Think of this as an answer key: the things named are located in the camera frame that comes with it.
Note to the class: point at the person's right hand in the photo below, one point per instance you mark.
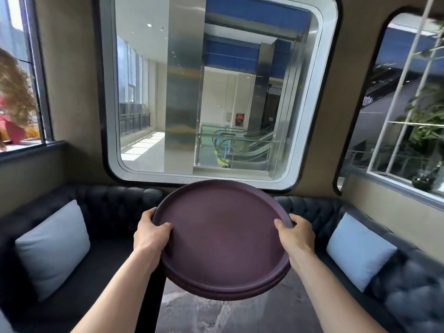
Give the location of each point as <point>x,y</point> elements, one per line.
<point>300,241</point>

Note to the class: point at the person's left hand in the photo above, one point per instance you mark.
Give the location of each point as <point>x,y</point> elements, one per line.
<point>147,237</point>

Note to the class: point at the person's right thumb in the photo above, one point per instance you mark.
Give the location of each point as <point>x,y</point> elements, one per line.
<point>282,227</point>

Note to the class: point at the person's left thumb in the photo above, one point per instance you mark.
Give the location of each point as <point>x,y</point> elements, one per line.
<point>163,229</point>

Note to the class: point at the person's right forearm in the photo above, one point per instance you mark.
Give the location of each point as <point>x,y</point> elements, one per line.
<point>333,294</point>

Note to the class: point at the person's left forearm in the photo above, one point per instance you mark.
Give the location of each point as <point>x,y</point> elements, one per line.
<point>119,294</point>

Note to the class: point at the dark tufted sofa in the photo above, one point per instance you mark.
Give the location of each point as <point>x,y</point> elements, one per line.
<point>104,218</point>
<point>409,284</point>

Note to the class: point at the light blue cushion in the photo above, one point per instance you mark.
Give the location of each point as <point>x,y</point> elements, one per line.
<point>360,251</point>
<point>52,246</point>

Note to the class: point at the escalator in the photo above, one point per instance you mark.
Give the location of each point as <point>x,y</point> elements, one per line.
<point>249,147</point>

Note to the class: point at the glass balustrade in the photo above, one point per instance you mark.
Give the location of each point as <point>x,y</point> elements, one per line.
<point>208,149</point>

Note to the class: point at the dark balcony railing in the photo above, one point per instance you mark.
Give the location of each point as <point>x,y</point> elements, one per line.
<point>135,123</point>

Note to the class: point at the dark plant pot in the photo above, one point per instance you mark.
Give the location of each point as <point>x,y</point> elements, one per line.
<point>422,183</point>

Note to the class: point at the green leafy plant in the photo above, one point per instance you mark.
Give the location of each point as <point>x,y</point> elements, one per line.
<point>428,121</point>

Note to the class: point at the golden dried plant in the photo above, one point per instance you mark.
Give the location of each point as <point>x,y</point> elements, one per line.
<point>15,93</point>

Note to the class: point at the rounded silver window frame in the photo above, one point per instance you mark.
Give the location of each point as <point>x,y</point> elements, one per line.
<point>114,162</point>

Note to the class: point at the red wall poster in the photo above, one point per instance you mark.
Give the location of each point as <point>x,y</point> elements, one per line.
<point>240,119</point>

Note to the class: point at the dark straight window frame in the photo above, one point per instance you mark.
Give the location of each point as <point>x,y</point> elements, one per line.
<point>38,83</point>

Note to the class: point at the white lattice frame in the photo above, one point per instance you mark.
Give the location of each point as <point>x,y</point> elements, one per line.
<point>412,58</point>

